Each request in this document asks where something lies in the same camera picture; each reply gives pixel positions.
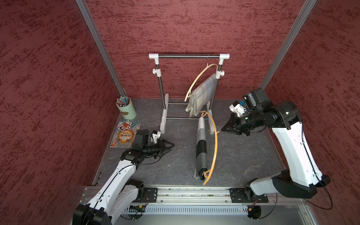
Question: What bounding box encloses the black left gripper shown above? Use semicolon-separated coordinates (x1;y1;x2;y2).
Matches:
142;139;175;158

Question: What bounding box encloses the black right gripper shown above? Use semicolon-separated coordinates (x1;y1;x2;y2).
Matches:
221;107;265;134

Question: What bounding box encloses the grey black checkered scarf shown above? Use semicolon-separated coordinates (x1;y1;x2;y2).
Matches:
196;117;208;181

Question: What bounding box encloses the blue plaid fringed scarf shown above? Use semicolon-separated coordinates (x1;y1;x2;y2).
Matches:
185;74;216;117

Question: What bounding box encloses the brown wooden hanger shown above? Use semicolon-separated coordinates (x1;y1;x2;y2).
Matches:
200;111;219;186

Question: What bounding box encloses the light cream wooden hanger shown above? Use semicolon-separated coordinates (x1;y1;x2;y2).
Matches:
184;63;219;102

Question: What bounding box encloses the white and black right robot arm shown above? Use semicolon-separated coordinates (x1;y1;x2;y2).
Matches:
221;88;331;202

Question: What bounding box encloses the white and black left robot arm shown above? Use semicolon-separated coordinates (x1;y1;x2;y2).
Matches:
72;129;175;225

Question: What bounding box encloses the colourful illustrated book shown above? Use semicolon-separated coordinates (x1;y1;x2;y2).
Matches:
110;119;141;148

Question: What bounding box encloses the white and steel clothes rack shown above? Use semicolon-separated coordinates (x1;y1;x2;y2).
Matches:
148;53;230;135

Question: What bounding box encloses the green cup with pencils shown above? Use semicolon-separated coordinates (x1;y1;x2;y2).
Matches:
116;96;137;120

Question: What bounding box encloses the right aluminium corner profile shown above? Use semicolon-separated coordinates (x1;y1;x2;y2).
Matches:
259;0;317;89

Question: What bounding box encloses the aluminium corner profile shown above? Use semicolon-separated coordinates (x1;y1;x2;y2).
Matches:
259;0;317;89
76;0;126;96

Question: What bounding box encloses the left aluminium corner profile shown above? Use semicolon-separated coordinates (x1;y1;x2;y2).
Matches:
76;0;126;96

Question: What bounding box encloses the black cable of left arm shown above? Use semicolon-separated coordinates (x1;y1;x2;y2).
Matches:
92;148;167;221

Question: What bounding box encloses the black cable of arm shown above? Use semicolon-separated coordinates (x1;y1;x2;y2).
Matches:
92;148;167;221
247;118;334;220

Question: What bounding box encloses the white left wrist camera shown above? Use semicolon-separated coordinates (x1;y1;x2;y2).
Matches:
151;130;161;144

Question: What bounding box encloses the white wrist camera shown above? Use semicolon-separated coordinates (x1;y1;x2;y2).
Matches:
151;130;161;144
229;101;248;117

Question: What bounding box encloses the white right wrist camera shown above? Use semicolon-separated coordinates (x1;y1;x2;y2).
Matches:
229;101;248;117

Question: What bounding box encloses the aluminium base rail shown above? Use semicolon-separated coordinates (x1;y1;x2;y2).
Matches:
78;185;310;206

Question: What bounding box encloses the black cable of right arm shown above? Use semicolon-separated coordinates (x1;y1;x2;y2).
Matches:
247;118;334;220

